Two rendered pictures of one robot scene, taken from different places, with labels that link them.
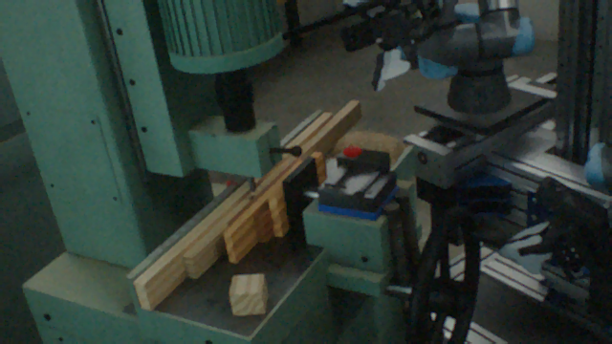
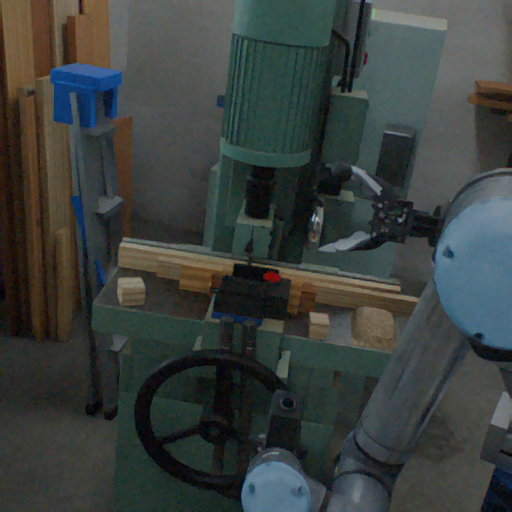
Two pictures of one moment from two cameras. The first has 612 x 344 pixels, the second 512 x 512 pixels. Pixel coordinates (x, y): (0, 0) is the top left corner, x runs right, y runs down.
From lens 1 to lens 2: 1.13 m
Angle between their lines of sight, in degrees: 53
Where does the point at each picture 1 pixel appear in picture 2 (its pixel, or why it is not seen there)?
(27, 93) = not seen: hidden behind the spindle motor
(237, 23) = (236, 122)
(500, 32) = not seen: outside the picture
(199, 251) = (166, 261)
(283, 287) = (153, 309)
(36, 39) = not seen: hidden behind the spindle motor
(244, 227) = (198, 272)
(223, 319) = (112, 291)
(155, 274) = (131, 248)
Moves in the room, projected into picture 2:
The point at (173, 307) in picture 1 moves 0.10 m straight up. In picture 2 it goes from (123, 272) to (125, 229)
